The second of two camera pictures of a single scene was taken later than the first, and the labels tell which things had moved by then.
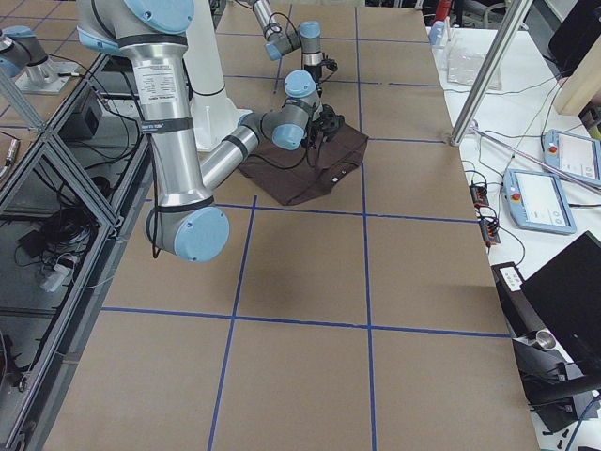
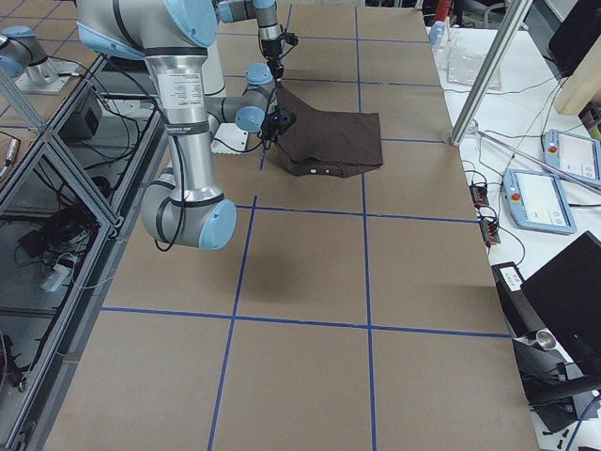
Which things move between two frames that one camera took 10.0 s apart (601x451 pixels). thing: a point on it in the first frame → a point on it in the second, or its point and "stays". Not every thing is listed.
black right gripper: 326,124 → 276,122
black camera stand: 547,366 stays
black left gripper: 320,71 → 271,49
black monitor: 565,294 stays
